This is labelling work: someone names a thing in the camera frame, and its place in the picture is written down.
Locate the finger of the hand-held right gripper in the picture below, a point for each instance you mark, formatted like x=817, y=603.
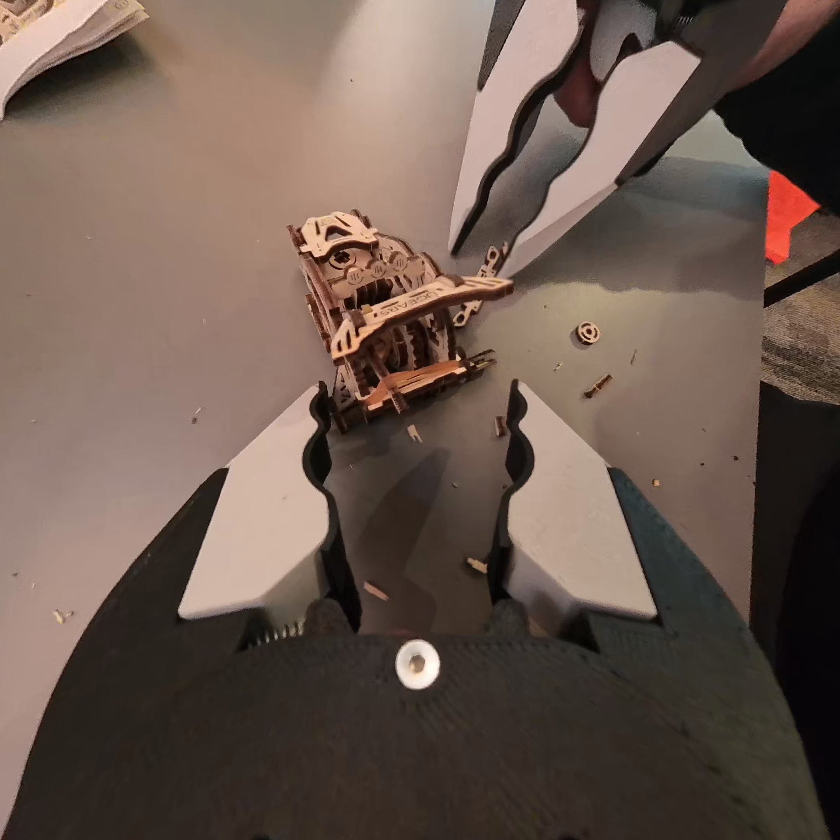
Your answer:
x=630, y=118
x=518, y=79

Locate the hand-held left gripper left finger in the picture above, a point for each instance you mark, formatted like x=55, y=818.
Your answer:
x=262, y=512

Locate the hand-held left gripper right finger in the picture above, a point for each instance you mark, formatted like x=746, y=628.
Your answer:
x=571, y=512

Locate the perforated wooden link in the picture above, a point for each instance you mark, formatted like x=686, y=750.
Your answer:
x=497, y=253

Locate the wooden mechanical model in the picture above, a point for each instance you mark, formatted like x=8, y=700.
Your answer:
x=387, y=308

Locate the person's right forearm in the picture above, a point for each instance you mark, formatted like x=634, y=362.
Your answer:
x=800, y=131

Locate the person's right hand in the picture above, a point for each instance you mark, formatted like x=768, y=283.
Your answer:
x=778, y=39

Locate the small wooden peg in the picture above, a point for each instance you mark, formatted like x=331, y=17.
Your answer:
x=477, y=565
x=597, y=386

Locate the small wood scrap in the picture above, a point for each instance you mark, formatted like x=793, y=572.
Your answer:
x=375, y=590
x=413, y=433
x=62, y=615

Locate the orange floor marker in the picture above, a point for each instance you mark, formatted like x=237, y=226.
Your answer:
x=787, y=210

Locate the black metal bar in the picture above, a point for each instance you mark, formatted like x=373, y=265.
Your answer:
x=807, y=275

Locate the open instruction booklet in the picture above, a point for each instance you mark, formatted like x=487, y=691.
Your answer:
x=59, y=52

